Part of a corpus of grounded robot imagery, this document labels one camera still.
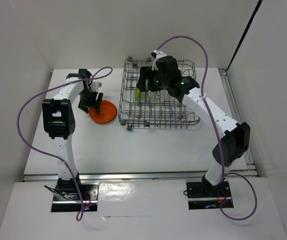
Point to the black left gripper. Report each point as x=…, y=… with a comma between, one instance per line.
x=91, y=104

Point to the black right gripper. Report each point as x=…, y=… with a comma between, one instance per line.
x=146, y=72

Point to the orange plate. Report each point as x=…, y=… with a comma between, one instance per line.
x=107, y=113

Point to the green patterned white plate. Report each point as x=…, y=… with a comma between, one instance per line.
x=148, y=96

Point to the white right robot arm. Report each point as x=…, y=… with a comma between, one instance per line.
x=232, y=137

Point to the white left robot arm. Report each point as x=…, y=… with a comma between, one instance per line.
x=59, y=122

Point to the lime green plate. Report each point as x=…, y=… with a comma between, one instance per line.
x=138, y=94

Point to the black corner pole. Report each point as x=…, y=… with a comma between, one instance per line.
x=244, y=34

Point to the grey wire dish rack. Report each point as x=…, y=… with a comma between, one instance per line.
x=171, y=114

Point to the aluminium front rail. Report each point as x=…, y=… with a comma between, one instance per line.
x=120, y=176

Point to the aluminium rail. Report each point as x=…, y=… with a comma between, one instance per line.
x=250, y=164
x=120, y=176

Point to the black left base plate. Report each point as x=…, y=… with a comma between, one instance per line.
x=70, y=201

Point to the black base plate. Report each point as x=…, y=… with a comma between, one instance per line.
x=199, y=199
x=70, y=201

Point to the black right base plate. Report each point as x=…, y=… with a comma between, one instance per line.
x=199, y=199

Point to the aluminium right side rail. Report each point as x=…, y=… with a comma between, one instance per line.
x=250, y=164

